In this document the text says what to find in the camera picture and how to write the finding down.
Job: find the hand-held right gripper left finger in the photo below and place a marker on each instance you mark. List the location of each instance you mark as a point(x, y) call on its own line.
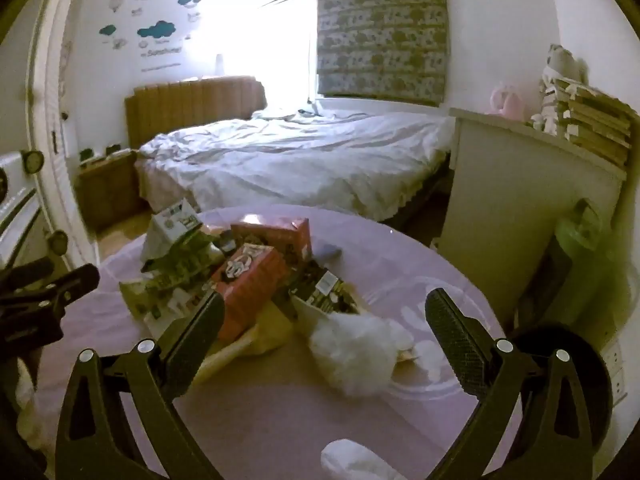
point(200, 330)

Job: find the green snack packet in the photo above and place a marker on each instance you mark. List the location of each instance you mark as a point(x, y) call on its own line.
point(172, 280)

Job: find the brown padded headboard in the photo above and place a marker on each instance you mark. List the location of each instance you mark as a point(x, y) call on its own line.
point(195, 107)

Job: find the grey plush toy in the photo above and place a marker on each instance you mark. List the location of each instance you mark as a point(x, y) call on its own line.
point(562, 62)

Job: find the white door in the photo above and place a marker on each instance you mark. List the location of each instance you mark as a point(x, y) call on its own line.
point(55, 85)

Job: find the brown wooden nightstand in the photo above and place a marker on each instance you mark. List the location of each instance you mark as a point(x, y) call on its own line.
point(107, 190)

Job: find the black trash bin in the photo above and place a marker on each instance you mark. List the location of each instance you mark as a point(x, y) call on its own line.
point(575, 345)

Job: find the yellow plastic bag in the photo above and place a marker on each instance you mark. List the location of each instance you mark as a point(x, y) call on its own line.
point(265, 335)

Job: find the white wall sockets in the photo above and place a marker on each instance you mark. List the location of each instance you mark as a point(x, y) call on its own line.
point(616, 375)

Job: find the green air purifier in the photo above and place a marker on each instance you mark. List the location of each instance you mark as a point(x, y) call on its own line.
point(585, 260)

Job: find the pink carton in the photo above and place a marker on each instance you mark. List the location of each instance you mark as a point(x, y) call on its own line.
point(275, 235)

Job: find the pink plush toy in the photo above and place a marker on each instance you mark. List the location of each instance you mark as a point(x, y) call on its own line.
point(506, 102)

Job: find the patterned floral curtain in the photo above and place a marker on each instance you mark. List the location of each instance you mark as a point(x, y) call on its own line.
point(382, 30)

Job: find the person's leg white fluffy clothing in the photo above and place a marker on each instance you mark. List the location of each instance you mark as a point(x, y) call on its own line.
point(355, 462)

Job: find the black packet white label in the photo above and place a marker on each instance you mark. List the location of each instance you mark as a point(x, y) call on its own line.
point(325, 290)

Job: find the bed with white bedding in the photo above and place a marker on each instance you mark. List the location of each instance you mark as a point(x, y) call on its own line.
point(300, 160)

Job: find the white cabinet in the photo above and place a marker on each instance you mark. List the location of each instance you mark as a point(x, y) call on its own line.
point(505, 195)

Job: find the stack of books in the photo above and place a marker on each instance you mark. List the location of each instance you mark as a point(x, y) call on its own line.
point(595, 120)

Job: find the white carton green print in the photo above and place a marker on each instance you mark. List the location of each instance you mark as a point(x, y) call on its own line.
point(175, 220)

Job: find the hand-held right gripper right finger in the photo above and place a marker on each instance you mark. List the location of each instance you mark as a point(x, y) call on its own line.
point(450, 340)

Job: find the pink carton cartoon print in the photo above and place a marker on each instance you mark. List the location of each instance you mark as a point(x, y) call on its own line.
point(250, 280)

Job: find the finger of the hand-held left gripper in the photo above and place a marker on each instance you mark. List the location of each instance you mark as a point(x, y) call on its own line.
point(30, 272)
point(70, 285)

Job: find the round purple rug white print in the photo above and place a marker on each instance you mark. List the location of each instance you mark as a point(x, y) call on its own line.
point(300, 425)

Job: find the group of wall stickers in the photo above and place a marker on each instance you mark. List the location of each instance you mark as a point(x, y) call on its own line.
point(157, 30)

